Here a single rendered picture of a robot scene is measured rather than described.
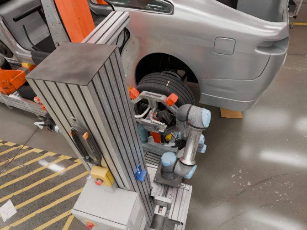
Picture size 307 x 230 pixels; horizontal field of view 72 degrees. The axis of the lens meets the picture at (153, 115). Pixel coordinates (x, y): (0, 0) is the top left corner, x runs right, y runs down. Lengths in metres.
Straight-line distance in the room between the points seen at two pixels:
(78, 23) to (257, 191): 2.45
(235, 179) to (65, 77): 2.36
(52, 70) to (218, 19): 1.41
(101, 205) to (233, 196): 1.71
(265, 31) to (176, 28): 0.70
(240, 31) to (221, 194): 1.73
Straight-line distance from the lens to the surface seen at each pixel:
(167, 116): 1.90
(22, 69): 3.99
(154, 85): 1.98
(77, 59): 0.84
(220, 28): 1.90
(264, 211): 2.71
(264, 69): 2.07
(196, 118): 1.43
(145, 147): 2.76
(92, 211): 1.34
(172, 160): 1.60
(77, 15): 1.78
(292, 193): 2.91
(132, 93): 2.05
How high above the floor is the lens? 2.43
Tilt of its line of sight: 47 degrees down
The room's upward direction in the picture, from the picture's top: 8 degrees counter-clockwise
